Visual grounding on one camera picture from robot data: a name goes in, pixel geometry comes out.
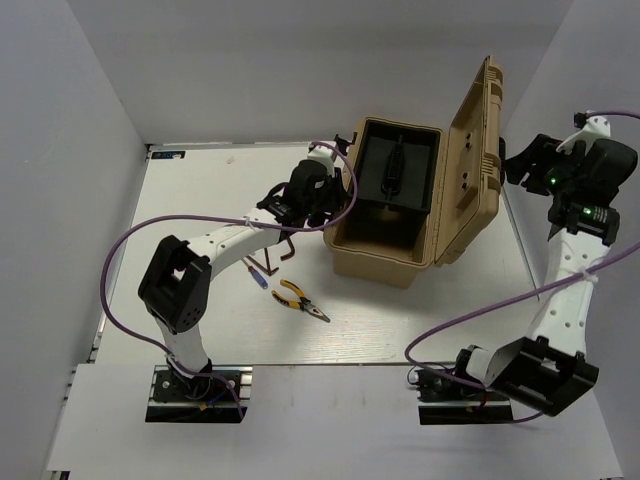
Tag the blue XDOF label sticker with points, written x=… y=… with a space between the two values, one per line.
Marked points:
x=156 y=155

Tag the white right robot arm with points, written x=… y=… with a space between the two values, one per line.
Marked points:
x=547 y=369

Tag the black toolbox inner tray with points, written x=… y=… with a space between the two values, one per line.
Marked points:
x=395 y=166

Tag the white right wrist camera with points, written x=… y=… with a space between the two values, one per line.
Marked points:
x=589 y=128

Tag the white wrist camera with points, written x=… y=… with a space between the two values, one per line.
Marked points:
x=324 y=156
x=589 y=128

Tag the blue red screwdriver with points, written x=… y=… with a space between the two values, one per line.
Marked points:
x=256 y=275

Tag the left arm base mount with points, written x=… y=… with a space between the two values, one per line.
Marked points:
x=199 y=400

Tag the large brown hex key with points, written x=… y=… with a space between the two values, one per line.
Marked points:
x=291 y=251

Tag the yellow black needle-nose pliers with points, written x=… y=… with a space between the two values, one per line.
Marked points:
x=301 y=303

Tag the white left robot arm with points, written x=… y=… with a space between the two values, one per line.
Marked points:
x=175 y=286

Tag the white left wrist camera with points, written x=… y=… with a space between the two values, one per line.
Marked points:
x=324 y=156

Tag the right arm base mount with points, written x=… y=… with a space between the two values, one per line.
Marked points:
x=446 y=403

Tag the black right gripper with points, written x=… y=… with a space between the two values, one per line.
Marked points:
x=542 y=151

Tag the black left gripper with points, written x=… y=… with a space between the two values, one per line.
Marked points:
x=336 y=192

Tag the tan plastic toolbox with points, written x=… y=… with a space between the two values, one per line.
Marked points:
x=391 y=247

